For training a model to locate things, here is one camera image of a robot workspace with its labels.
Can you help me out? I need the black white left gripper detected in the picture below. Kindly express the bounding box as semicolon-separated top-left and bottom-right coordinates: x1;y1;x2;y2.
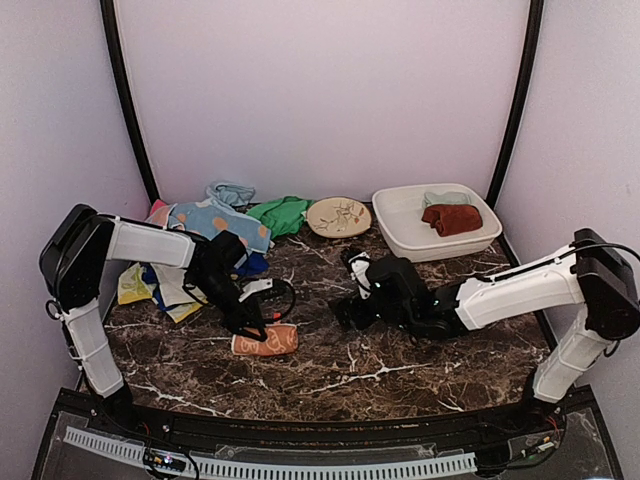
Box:
188;270;266;341

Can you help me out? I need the orange bunny pattern towel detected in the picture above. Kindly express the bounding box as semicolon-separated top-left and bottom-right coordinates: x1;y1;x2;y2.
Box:
231;323;299;357

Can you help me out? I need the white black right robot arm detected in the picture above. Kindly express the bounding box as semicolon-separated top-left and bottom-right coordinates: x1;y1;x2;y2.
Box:
331;228;639;434

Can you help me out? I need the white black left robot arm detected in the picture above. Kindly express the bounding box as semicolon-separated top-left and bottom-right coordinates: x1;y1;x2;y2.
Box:
39;204;295;436

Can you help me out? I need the dark blue towel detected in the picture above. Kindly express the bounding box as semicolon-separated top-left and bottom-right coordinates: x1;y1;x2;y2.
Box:
141;253;269;311

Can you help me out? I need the beige round embroidered cloth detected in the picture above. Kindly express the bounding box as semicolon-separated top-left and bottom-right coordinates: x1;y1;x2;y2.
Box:
306;197;373;239

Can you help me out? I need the yellow white cloth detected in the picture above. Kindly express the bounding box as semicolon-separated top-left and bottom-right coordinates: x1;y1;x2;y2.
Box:
117;263;206;323

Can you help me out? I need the white plastic tub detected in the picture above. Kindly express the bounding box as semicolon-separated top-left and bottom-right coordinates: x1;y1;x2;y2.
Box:
372;184;502;263

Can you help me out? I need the green cloth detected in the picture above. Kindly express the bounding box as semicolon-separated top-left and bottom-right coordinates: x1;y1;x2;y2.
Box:
246;196;314;238

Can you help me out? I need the rust brown rolled towel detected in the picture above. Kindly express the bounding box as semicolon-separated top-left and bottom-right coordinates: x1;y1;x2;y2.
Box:
421;205;483;237

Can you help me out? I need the light blue dotted towel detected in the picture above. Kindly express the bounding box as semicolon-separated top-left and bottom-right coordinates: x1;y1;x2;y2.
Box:
154;198;271;254

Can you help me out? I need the pale green rolled towel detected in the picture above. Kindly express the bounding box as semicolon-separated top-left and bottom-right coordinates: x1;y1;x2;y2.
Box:
422;191;472;209

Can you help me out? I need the light blue crumpled cloth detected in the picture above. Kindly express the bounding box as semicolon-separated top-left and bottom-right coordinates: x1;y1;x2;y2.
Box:
206;182;256;207

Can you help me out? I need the pink cloth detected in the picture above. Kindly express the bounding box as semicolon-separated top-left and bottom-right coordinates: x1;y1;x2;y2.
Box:
146;200;172;225

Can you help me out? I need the small green circuit board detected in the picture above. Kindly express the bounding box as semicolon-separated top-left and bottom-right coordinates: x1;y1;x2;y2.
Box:
142;449;187;474

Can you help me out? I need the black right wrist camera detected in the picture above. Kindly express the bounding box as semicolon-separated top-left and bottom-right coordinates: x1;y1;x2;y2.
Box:
366;255;430;324

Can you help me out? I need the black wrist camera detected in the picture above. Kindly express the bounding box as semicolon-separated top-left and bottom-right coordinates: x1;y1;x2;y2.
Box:
207;230;248;272
366;255;430;324

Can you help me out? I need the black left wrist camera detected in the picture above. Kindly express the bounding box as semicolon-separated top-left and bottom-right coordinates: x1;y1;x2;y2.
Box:
207;230;248;272

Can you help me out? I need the white slotted cable duct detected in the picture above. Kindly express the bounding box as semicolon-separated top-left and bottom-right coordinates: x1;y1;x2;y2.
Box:
63;427;478;479

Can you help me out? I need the black table front rail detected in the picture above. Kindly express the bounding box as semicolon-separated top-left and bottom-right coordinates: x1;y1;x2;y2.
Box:
89;399;566;449

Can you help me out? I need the black right corner post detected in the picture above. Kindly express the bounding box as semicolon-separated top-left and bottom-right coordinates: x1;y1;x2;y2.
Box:
485;0;545;209

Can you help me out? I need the black corner post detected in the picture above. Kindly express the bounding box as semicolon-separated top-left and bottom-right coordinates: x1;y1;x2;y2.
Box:
485;0;545;209
99;0;160;205

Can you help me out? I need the black left corner post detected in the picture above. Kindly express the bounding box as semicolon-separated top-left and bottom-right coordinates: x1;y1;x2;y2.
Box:
99;0;160;205

